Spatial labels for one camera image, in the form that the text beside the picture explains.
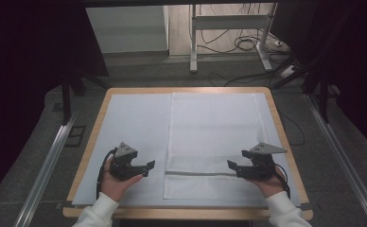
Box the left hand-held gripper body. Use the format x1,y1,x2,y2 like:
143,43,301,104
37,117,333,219
110,142,139,182

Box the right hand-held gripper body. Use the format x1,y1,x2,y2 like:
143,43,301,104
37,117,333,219
246,142,288,182

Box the white mesh laundry bag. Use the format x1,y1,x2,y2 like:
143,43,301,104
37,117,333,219
163,92,269,201

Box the person's right hand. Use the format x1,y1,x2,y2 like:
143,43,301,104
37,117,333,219
246,166,287,200

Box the person's left hand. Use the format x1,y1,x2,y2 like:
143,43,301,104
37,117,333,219
99,155,144,202

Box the white mesh garment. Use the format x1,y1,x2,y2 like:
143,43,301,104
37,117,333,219
72,93,302,208

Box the black floor outlet plate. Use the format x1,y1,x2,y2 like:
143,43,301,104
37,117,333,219
64,125,87,148

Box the black metal stand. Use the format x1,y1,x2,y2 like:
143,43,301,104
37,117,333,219
271,55,341,125
59,70,111,126

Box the white power strip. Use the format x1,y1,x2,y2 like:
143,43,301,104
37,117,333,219
279,64,298,79

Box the black curtain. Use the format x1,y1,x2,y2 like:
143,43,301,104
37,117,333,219
0,0,110,204
269,0,367,159

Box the white panel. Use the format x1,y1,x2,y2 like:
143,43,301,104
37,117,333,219
85,5,170,55

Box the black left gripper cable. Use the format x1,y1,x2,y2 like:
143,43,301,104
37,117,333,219
96,148,118,201

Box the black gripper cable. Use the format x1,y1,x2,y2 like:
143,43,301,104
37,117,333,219
273,163,291,200
96,148,118,201

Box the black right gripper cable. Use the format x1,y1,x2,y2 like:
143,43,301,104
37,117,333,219
273,163,291,200

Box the thin black floor cable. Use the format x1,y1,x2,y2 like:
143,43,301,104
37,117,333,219
278,109,306,147

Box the aluminium floor rail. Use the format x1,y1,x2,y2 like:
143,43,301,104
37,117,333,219
12,110,79,227
304,94,367,227

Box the long black floor cable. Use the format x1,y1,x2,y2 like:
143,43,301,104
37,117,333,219
209,55,299,88

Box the tangle of black floor cables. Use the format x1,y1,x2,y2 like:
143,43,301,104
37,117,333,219
197,27,270,55

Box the white metal desk frame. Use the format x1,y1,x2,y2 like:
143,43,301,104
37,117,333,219
189,3,279,74

